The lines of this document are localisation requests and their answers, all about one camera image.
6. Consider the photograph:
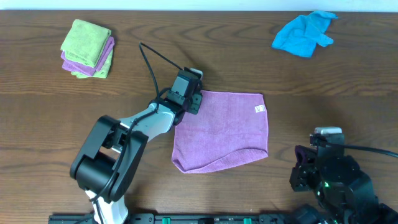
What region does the purple microfiber cloth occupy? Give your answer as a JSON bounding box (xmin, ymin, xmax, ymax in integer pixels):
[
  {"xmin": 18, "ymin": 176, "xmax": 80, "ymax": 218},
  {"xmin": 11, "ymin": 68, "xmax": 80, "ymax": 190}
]
[{"xmin": 172, "ymin": 91, "xmax": 269, "ymax": 174}]

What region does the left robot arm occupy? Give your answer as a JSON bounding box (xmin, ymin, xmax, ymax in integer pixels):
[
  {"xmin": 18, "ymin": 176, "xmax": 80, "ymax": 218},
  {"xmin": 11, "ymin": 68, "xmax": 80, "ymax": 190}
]
[{"xmin": 70, "ymin": 68, "xmax": 203, "ymax": 223}]

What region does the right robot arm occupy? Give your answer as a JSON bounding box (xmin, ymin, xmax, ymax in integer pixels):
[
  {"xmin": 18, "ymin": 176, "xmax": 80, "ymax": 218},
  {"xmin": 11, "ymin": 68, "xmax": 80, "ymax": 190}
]
[{"xmin": 290, "ymin": 133, "xmax": 397, "ymax": 224}]

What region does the bottom green folded cloth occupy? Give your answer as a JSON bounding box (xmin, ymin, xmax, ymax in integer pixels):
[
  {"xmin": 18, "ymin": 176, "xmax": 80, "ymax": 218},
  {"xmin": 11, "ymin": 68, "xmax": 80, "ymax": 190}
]
[{"xmin": 71, "ymin": 50, "xmax": 113, "ymax": 79}]

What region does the green folded cloth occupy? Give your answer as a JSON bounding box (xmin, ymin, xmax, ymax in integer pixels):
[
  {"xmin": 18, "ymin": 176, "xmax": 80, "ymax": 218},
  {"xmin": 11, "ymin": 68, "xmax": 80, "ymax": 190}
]
[
  {"xmin": 71, "ymin": 50, "xmax": 113, "ymax": 79},
  {"xmin": 60, "ymin": 19, "xmax": 111, "ymax": 68}
]

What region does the top green folded cloth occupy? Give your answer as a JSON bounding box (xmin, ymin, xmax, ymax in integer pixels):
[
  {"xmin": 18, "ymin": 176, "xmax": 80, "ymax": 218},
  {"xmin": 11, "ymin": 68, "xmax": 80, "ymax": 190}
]
[{"xmin": 60, "ymin": 19, "xmax": 111, "ymax": 68}]

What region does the crumpled blue cloth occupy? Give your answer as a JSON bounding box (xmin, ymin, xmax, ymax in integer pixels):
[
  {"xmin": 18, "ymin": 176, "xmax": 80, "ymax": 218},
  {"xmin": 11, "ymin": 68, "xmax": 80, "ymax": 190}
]
[{"xmin": 271, "ymin": 11, "xmax": 338, "ymax": 58}]

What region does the purple folded cloth in stack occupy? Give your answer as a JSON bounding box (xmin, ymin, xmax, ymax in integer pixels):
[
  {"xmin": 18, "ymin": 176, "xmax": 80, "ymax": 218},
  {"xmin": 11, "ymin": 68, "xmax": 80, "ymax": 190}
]
[{"xmin": 61, "ymin": 37, "xmax": 115, "ymax": 78}]

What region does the left black cable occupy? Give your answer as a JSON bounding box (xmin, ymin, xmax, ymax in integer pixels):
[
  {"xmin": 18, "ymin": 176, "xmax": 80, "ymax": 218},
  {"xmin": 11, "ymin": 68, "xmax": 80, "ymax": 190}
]
[{"xmin": 90, "ymin": 42, "xmax": 184, "ymax": 224}]

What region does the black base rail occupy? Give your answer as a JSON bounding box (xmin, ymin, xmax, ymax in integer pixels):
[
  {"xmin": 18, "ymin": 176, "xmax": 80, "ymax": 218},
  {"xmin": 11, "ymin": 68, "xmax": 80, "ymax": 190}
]
[{"xmin": 48, "ymin": 213, "xmax": 292, "ymax": 224}]

